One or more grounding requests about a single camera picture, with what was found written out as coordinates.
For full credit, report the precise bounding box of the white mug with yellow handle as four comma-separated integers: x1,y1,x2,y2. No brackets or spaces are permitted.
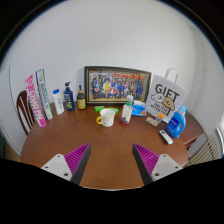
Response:
96,107,117,128

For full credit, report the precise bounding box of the white blue-capped lotion bottle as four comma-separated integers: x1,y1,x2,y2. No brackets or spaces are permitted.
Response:
52,88,65,116

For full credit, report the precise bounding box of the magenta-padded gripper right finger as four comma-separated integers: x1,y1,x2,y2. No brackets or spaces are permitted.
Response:
131,143,184,186

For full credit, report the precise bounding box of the dark yellow-labelled pump bottle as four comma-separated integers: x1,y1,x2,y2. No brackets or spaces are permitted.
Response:
76,84,87,111

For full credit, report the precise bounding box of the white flat panel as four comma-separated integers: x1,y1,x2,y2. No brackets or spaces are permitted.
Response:
0,66,24,156

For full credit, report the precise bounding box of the dark blue pump bottle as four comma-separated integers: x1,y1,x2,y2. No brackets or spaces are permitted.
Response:
63,81,76,112

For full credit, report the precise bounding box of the white printed paper gift bag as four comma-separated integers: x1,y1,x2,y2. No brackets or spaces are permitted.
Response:
145,67,187,124

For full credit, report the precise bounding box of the flat round red coaster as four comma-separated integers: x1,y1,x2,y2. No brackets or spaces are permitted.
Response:
118,119,133,127

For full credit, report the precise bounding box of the colourful puzzle cube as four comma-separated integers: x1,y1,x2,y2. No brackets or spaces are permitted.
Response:
155,113,165,124

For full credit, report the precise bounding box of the white green shuttlecock tube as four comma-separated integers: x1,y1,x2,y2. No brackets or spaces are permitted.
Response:
35,68,54,121

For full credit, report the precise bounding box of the blue detergent bottle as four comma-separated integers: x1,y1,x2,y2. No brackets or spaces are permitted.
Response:
165,105,188,139

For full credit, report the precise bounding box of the clear green-labelled drink bottle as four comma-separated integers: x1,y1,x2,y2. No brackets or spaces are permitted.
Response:
120,94,135,125

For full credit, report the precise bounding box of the pink shuttlecock tube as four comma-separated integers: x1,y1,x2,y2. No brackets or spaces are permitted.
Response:
24,74,47,129

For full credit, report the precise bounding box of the white radiator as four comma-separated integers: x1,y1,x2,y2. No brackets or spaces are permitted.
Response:
186,134,221,167

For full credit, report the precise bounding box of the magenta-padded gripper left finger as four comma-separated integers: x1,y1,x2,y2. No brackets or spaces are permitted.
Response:
40,143,92,186

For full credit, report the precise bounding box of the brown wooden side cabinet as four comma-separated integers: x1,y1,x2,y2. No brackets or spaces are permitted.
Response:
181,111,205,149

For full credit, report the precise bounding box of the framed group photo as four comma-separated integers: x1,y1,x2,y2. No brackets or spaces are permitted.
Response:
83,65,153,106

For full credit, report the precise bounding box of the white remote control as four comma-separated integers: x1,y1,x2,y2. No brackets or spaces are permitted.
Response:
158,129,174,145

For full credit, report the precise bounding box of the small patterned snack packet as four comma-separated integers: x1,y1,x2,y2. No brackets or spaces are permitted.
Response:
145,116,160,128

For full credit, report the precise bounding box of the brown wooden chair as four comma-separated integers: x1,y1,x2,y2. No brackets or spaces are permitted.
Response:
16,89,36,136

